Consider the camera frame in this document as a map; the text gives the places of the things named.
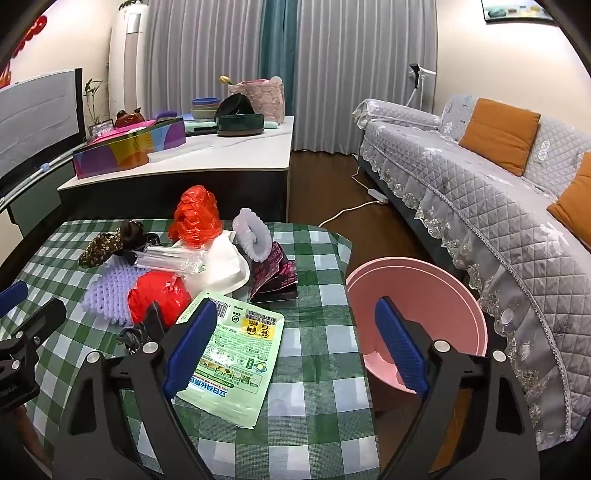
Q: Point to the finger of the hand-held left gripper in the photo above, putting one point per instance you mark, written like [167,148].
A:
[41,318]
[11,296]

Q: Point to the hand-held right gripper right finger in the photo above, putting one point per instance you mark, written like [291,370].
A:
[401,350]

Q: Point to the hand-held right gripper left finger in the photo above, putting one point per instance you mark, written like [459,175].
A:
[191,346]

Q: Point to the green and white refill pouch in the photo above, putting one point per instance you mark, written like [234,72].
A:
[240,364]

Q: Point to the pink plastic bin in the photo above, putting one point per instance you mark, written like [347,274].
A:
[415,295]

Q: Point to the red plastic bag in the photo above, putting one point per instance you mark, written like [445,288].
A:
[196,212]
[152,295]

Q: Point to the purple foam net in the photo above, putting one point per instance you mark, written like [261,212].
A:
[108,290]

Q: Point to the clear plastic wrap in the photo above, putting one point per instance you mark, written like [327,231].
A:
[171,261]

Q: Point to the dark floral fabric pouch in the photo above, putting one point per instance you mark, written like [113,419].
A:
[99,247]

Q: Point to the dark red patterned packet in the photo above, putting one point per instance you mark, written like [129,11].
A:
[274,272]

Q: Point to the white foam net sleeve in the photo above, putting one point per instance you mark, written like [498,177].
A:
[251,235]

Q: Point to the green checked tablecloth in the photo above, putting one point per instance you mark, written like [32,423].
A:
[314,369]

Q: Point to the grey television cabinet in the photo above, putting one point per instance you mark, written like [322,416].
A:
[32,203]

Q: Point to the white power strip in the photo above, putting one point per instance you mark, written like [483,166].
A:
[377,195]

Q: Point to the multicoloured box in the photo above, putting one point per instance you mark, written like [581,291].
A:
[115,157]

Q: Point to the grey quilted sofa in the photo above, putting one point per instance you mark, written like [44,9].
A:
[461,184]

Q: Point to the flat screen television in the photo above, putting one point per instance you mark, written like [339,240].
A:
[37,115]

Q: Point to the white coffee table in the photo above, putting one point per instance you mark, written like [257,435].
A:
[207,161]

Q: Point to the brown teapot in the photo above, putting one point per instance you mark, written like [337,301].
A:
[127,119]

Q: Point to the green potted plant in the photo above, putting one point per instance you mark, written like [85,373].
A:
[92,92]

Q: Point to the light green tray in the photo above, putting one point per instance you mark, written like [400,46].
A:
[198,125]

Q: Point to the dark green round bowl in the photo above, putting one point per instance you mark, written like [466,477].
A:
[240,125]

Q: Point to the orange cushion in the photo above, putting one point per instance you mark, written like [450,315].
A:
[498,134]
[577,203]

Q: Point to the purple plastic container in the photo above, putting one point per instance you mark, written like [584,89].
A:
[166,114]

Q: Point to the stack of coloured bowls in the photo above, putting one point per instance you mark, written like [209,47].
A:
[205,108]

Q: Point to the dark round tin lid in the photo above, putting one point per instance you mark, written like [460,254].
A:
[233,106]

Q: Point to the pink lace basket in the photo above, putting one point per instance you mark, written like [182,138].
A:
[265,99]

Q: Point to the white standing air conditioner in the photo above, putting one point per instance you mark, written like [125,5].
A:
[127,55]

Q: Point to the small yellow object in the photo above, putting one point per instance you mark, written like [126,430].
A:
[225,80]

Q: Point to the grey curtain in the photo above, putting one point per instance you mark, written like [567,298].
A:
[364,69]
[203,46]

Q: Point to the teal curtain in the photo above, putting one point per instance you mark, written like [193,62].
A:
[279,46]

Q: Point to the leafy plant on air conditioner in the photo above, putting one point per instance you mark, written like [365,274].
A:
[134,4]

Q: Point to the small photo frame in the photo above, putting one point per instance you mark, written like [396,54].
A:
[101,127]

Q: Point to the red wall decoration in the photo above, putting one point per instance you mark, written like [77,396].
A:
[32,27]

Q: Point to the framed wall picture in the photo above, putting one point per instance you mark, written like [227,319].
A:
[512,10]

